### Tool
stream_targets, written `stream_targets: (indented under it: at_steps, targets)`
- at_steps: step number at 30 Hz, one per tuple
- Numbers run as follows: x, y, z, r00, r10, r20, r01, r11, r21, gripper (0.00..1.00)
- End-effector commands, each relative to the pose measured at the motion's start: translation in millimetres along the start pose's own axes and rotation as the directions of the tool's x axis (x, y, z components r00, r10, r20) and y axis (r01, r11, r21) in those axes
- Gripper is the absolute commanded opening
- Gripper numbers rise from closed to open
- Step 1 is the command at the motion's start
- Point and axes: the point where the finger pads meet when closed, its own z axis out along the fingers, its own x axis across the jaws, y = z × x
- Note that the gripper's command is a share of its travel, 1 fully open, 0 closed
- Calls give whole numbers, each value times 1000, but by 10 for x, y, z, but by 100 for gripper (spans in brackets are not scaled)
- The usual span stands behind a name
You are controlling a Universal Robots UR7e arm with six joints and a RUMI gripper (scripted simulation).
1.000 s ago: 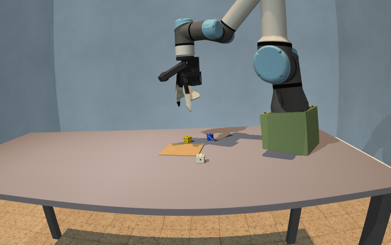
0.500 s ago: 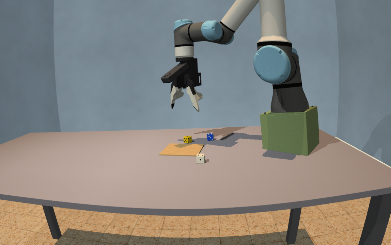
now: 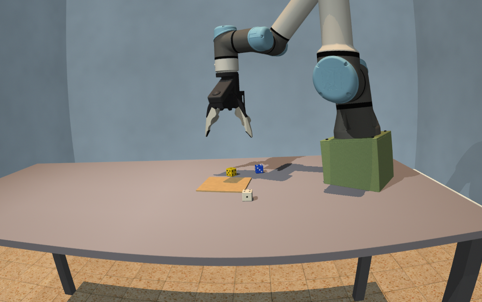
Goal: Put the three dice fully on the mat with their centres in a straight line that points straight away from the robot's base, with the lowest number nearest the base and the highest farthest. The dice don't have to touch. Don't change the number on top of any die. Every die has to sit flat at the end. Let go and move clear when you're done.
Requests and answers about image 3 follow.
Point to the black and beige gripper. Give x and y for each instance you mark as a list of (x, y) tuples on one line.
[(233, 100)]

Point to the tan mat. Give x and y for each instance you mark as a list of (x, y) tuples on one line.
[(224, 184)]

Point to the yellow die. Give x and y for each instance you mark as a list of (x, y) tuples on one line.
[(231, 171)]

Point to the grey die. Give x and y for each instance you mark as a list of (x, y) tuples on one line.
[(247, 195)]

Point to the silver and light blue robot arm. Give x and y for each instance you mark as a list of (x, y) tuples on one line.
[(340, 76)]

